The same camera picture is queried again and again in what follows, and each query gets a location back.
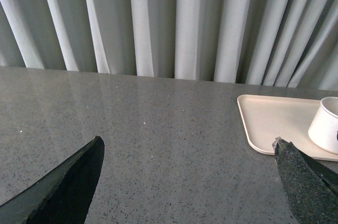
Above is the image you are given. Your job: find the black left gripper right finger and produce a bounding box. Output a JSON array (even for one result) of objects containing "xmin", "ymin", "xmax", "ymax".
[{"xmin": 272, "ymin": 137, "xmax": 337, "ymax": 223}]

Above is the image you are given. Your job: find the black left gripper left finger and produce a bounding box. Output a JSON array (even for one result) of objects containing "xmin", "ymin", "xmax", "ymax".
[{"xmin": 1, "ymin": 136, "xmax": 105, "ymax": 223}]

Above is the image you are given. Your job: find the white smiley face mug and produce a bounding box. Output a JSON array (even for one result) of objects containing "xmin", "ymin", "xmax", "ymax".
[{"xmin": 308, "ymin": 97, "xmax": 337, "ymax": 154}]

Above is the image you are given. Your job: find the beige rectangular plastic tray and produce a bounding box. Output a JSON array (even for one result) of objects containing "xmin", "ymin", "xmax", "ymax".
[{"xmin": 237, "ymin": 95, "xmax": 337, "ymax": 162}]

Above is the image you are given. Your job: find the grey pleated curtain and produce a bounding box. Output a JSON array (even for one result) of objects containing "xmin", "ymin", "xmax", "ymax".
[{"xmin": 1, "ymin": 0, "xmax": 337, "ymax": 90}]

